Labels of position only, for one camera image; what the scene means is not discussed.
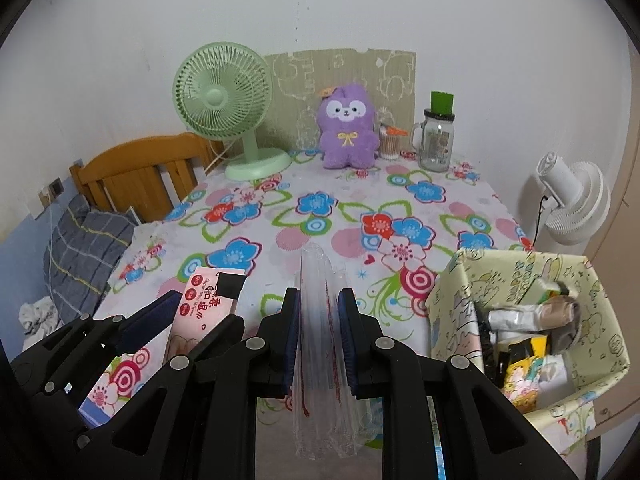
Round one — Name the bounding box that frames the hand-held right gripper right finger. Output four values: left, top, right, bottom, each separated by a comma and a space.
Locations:
338, 289, 581, 480

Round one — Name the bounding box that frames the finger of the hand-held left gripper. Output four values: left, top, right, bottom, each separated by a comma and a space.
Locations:
10, 291, 182, 480
189, 315, 246, 359

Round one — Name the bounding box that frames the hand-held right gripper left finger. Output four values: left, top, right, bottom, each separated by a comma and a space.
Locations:
107, 287, 301, 480

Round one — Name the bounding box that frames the pink wet wipes packet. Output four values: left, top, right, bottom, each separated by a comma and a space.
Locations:
165, 269, 247, 362

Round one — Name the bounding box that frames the clear plastic packet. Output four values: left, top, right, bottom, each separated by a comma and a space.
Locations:
292, 242, 374, 461

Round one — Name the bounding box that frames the yellow cartoon print storage box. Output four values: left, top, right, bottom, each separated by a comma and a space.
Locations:
429, 247, 630, 456

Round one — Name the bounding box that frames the white soft packet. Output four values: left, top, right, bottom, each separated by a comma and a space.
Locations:
540, 355, 577, 392

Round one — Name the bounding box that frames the grey plaid pillow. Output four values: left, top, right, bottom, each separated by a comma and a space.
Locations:
43, 195, 139, 332

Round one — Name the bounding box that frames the white crumpled cloth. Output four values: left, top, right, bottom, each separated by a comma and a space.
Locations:
19, 296, 64, 336

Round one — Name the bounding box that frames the floral tablecloth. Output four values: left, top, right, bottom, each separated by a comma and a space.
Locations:
75, 149, 536, 461

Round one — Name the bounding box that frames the wooden bed headboard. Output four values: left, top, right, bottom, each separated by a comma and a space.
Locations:
69, 132, 227, 224

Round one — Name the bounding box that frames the silver white packet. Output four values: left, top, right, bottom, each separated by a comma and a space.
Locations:
487, 304, 544, 334

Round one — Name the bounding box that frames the yellow cartoon print packet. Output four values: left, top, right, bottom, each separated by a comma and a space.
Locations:
500, 355, 547, 413

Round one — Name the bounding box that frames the black yellow packet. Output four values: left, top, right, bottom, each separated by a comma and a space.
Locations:
495, 335, 551, 362

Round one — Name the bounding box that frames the cotton swab jar orange lid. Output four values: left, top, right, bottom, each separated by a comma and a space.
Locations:
378, 125, 409, 160

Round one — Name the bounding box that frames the purple plush toy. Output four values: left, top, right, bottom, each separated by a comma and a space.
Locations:
316, 85, 380, 170

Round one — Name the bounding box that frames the glass jar with black lid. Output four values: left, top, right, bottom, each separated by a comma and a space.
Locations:
411, 109, 457, 172

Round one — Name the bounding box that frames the beige packet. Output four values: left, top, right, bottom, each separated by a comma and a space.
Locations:
539, 296, 582, 349

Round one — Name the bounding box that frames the green desk fan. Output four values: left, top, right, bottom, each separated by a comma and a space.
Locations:
172, 43, 293, 181

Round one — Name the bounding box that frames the white standing fan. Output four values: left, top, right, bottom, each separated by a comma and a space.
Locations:
535, 151, 612, 247

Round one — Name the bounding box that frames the beige door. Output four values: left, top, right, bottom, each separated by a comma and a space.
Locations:
582, 35, 640, 421

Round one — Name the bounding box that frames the black fan cable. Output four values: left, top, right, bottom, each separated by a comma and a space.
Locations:
532, 194, 547, 252

